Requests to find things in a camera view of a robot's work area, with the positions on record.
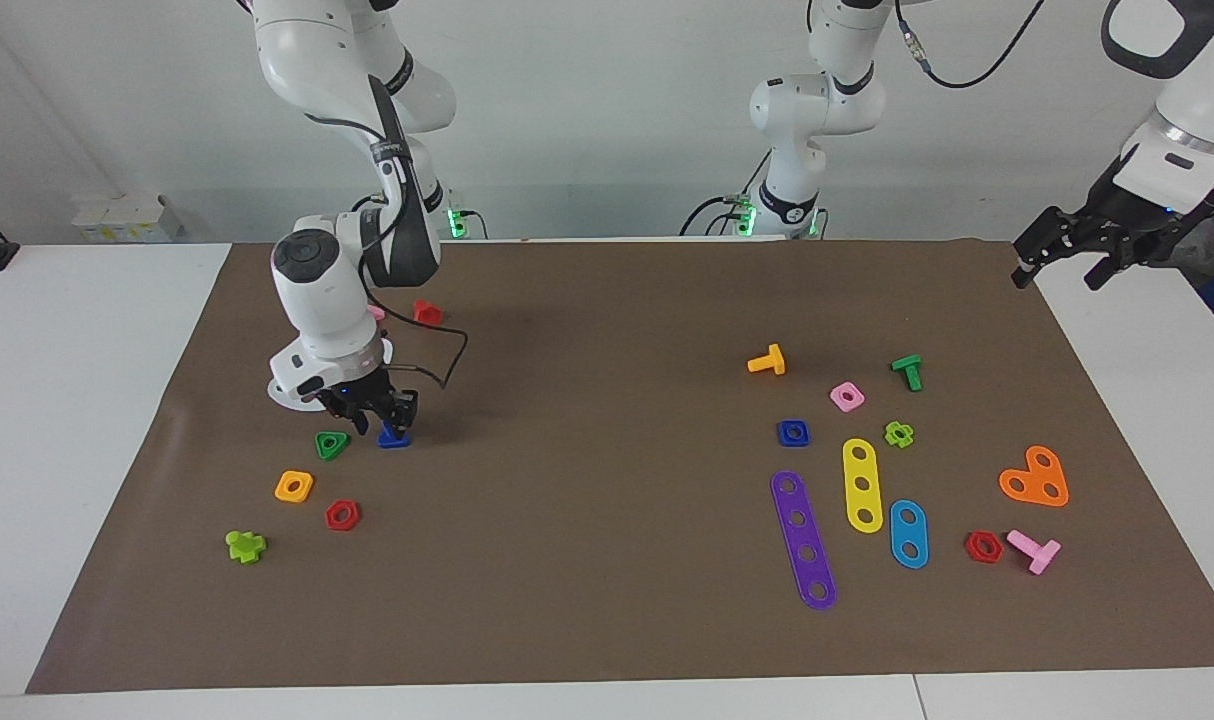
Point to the purple four-hole strip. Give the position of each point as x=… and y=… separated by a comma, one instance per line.
x=804, y=537

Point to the red bolt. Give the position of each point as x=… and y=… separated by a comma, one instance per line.
x=427, y=314

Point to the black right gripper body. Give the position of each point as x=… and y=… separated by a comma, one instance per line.
x=372, y=393

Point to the yellow three-hole strip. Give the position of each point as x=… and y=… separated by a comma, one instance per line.
x=862, y=470

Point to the orange heart plate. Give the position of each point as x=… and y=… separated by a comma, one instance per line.
x=1035, y=478

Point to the orange bolt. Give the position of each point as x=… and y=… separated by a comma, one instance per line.
x=770, y=362

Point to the light green flower nut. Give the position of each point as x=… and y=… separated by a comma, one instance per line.
x=890, y=432

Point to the white box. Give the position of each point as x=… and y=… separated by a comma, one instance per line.
x=127, y=220

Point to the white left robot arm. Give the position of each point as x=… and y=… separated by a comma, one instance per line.
x=817, y=100

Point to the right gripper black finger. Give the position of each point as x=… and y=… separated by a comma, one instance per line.
x=356, y=422
x=408, y=412

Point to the blue square nut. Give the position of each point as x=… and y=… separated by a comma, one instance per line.
x=783, y=440

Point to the blue two-hole strip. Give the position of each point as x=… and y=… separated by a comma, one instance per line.
x=909, y=534

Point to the white curved perforated strip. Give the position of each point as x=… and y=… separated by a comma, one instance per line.
x=279, y=396

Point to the blue bolt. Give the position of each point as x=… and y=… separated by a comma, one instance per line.
x=391, y=440

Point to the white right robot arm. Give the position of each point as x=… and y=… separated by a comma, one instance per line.
x=317, y=290

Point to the green triangle nut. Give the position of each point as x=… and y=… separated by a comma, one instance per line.
x=341, y=440

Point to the brown table mat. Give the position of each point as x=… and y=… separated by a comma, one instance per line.
x=567, y=580

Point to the pink square nut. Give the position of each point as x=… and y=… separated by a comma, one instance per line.
x=837, y=390

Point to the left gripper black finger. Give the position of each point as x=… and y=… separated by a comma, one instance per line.
x=1035, y=258
x=1107, y=270

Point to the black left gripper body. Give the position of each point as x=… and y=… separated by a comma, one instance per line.
x=1127, y=220

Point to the red hex nut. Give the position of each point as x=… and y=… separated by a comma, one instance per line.
x=998, y=548
x=355, y=518

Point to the orange square nut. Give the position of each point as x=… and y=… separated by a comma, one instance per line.
x=281, y=488

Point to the lime green bolt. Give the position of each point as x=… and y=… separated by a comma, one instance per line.
x=245, y=548

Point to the dark green bolt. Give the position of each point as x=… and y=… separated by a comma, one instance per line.
x=910, y=372

